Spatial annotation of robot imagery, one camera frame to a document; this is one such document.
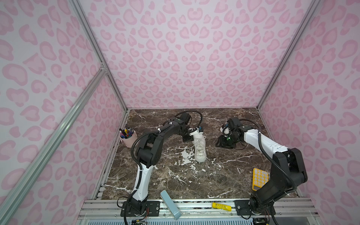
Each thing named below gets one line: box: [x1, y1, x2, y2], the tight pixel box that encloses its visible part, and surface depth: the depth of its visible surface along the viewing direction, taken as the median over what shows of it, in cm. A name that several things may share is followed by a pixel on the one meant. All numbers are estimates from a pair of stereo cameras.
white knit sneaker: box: [192, 131, 207, 163], surface depth 92 cm
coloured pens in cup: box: [119, 127, 134, 139], surface depth 92 cm
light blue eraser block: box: [159, 189, 182, 220], surface depth 72 cm
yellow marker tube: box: [211, 202, 233, 212], surface depth 74 cm
